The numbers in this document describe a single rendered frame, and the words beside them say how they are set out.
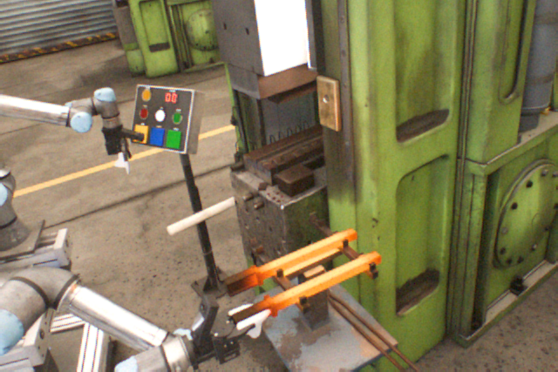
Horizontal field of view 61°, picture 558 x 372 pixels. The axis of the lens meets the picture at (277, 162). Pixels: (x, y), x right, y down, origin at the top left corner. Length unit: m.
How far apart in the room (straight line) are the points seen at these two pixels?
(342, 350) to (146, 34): 5.69
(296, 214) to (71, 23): 8.23
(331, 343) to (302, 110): 1.09
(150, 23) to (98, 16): 3.12
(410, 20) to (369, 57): 0.24
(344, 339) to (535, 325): 1.36
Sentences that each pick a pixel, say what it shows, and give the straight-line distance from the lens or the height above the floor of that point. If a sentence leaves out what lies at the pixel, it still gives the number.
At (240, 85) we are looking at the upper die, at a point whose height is 1.29.
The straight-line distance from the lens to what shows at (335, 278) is 1.25.
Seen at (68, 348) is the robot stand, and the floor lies 0.21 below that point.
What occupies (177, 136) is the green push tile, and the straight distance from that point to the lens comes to 2.13.
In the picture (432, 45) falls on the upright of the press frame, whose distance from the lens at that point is 1.70.
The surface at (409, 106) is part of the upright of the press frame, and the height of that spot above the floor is 1.22.
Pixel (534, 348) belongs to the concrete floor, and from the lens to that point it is 2.55.
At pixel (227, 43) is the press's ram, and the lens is 1.77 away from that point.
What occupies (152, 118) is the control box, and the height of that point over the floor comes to 1.07.
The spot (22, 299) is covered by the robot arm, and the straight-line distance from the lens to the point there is 1.28.
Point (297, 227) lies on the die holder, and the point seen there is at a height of 0.80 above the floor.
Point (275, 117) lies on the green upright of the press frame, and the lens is 2.08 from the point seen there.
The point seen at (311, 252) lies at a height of 1.02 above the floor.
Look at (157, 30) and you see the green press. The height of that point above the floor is 0.60.
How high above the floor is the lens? 1.86
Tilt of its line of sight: 28 degrees down
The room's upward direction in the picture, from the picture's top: 7 degrees counter-clockwise
